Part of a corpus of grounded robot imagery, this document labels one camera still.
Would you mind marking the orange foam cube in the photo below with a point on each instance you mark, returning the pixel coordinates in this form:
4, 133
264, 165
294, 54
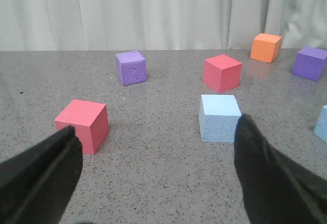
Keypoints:
265, 47

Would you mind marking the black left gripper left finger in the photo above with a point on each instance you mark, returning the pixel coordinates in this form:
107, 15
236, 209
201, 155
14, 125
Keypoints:
37, 184

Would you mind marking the white curtain backdrop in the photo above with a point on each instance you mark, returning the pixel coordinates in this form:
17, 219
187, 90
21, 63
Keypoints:
39, 25

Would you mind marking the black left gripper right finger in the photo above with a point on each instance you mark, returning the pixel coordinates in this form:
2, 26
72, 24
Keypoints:
275, 188

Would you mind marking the dark purple foam cube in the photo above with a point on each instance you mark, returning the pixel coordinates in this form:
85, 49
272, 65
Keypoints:
310, 63

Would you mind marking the red foam cube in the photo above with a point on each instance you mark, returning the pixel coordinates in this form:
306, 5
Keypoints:
90, 120
222, 73

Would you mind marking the light blue foam cube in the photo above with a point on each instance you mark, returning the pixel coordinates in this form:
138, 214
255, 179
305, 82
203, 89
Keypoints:
320, 129
218, 118

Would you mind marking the light purple dented foam cube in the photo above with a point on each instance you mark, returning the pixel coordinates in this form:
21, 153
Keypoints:
131, 67

